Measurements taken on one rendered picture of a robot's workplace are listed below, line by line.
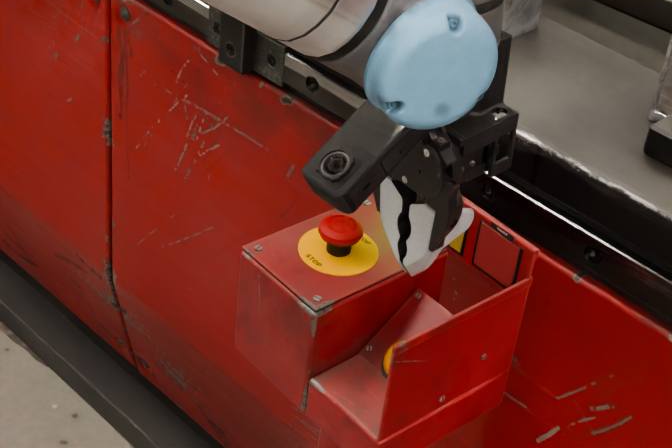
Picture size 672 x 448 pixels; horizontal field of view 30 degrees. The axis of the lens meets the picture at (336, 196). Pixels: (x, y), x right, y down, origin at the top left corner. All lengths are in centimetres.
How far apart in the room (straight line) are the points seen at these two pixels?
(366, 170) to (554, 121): 33
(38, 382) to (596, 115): 119
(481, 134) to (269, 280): 26
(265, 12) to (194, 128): 87
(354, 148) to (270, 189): 55
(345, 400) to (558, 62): 41
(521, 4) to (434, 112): 60
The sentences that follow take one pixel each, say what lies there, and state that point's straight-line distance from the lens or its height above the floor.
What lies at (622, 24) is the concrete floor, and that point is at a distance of 344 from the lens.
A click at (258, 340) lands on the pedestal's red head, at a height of 70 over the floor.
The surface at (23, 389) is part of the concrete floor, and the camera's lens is 210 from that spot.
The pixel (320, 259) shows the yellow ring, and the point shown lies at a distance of 110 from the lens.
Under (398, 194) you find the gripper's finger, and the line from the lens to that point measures 97.
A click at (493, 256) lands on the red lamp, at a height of 81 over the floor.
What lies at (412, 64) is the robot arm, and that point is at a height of 114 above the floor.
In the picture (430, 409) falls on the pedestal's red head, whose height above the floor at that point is 71.
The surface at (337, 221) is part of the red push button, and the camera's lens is 110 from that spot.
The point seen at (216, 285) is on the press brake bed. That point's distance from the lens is 160.
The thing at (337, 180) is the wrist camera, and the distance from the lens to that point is 88.
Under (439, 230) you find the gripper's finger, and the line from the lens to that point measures 95.
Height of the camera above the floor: 146
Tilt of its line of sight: 35 degrees down
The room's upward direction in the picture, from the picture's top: 7 degrees clockwise
